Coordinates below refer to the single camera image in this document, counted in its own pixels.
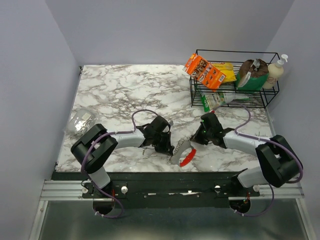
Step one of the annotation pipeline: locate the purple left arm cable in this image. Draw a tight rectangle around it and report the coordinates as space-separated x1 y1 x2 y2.
81 109 161 219

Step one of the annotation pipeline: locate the white pump lotion bottle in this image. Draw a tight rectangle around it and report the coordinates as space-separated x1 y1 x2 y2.
262 54 288 90

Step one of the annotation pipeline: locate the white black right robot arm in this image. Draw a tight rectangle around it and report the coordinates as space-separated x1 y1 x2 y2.
190 112 303 196

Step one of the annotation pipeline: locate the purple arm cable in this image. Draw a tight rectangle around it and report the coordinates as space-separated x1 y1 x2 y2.
81 109 161 219
212 101 305 218

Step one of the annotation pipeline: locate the black metal base rail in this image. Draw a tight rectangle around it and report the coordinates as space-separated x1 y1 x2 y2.
51 171 266 209

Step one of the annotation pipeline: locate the blue tag small key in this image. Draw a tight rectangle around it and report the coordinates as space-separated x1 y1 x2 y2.
142 147 155 155

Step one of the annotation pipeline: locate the clear bag of foil items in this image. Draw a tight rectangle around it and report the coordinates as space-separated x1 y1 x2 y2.
65 108 98 138

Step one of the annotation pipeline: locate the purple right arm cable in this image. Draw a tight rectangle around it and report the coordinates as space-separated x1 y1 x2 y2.
212 101 305 218

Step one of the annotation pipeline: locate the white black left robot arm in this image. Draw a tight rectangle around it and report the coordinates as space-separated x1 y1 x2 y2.
70 115 174 198

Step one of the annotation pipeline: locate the orange snack box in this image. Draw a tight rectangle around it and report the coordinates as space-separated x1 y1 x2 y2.
183 53 226 92

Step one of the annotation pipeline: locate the green brown coffee bag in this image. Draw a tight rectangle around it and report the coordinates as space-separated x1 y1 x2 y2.
235 58 269 92

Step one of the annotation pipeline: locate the aluminium frame rail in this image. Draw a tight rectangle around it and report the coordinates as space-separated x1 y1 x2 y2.
40 180 83 201

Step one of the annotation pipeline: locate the black wire basket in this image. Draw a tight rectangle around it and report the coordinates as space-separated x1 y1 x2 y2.
189 49 280 108

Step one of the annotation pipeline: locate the green white snack packet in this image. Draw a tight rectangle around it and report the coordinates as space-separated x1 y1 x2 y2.
199 91 250 113

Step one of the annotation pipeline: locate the yellow chips bag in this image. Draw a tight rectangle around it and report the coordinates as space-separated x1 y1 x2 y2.
211 62 236 83

